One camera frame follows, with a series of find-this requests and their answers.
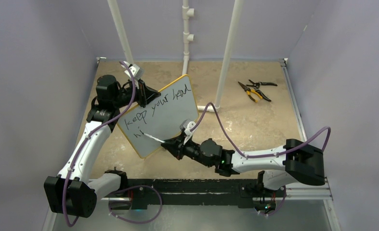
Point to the aluminium front frame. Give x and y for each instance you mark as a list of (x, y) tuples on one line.
[(303, 208)]

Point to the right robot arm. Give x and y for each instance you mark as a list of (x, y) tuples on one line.
[(295, 161)]

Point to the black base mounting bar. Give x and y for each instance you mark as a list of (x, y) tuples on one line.
[(243, 193)]

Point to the black handled wire cutters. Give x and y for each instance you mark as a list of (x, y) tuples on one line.
[(257, 85)]

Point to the aluminium rail right edge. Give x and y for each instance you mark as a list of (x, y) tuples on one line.
[(283, 64)]

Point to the yellow handled needle-nose pliers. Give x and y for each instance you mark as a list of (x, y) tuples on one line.
[(250, 91)]

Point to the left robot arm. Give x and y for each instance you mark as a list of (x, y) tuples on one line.
[(70, 192)]

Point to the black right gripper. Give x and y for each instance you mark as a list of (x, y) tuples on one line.
[(175, 145)]

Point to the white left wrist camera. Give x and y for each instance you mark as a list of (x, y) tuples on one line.
[(137, 73)]

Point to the black whiteboard marker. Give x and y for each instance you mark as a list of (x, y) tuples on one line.
[(154, 138)]

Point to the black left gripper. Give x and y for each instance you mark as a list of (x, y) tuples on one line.
[(145, 94)]

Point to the yellow framed whiteboard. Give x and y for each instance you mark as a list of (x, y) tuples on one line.
[(161, 118)]

